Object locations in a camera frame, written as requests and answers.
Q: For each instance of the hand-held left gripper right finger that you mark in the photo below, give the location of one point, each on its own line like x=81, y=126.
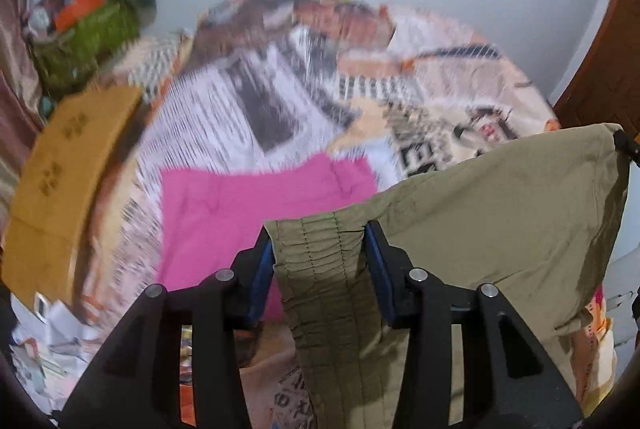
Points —
x=377, y=269

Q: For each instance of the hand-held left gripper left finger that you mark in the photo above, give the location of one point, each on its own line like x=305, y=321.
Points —
x=262, y=274

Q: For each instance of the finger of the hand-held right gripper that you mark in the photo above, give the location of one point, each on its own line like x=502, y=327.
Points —
x=627, y=146

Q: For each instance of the olive green pants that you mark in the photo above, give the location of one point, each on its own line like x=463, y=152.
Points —
x=500, y=219

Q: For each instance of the pink cloth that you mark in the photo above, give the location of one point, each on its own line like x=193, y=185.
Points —
x=225, y=219

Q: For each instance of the brown wooden door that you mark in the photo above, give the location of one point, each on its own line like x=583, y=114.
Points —
x=610, y=74

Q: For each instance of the newspaper print blanket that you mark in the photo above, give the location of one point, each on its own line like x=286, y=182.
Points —
x=300, y=74

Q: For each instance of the pile of white papers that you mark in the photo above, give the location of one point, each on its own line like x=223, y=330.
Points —
x=50, y=344

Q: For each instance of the brown cardboard box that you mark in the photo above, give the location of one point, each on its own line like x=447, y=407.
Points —
x=55, y=189

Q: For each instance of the green patterned bag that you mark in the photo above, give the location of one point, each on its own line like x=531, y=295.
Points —
x=95, y=34

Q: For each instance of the striped pink curtain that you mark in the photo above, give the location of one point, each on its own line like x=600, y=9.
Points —
x=10, y=74

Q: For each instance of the orange packet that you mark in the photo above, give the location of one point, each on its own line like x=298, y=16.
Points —
x=80, y=4

